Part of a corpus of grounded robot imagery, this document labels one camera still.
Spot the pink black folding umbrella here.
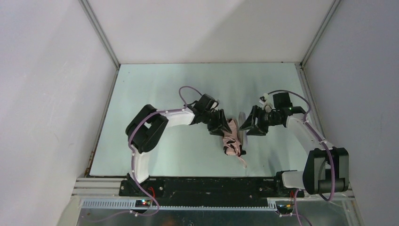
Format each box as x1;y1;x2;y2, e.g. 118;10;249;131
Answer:
222;118;247;168

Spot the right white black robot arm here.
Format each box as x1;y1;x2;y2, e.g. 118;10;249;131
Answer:
239;90;349;201

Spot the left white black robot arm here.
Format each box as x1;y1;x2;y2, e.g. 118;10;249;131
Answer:
125;94;231;184

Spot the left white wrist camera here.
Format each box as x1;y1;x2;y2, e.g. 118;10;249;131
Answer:
211;100;220;109

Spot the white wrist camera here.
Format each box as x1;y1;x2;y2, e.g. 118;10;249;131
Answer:
211;100;220;109
259;93;273;113

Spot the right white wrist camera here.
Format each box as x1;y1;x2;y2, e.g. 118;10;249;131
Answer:
259;93;273;113

